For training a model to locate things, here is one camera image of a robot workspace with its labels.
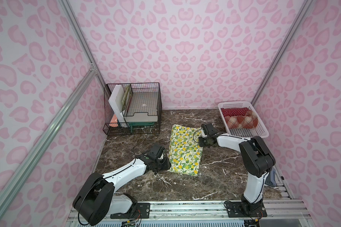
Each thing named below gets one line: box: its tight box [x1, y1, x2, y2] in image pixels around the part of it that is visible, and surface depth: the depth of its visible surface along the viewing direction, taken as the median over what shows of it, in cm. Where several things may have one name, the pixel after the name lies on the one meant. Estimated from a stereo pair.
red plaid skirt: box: [224, 109, 259, 130], surface depth 104 cm
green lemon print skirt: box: [168, 124, 204, 177], surface depth 95 cm
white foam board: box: [108, 84, 126, 123], surface depth 96 cm
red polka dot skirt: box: [220, 107, 249, 118], surface depth 109 cm
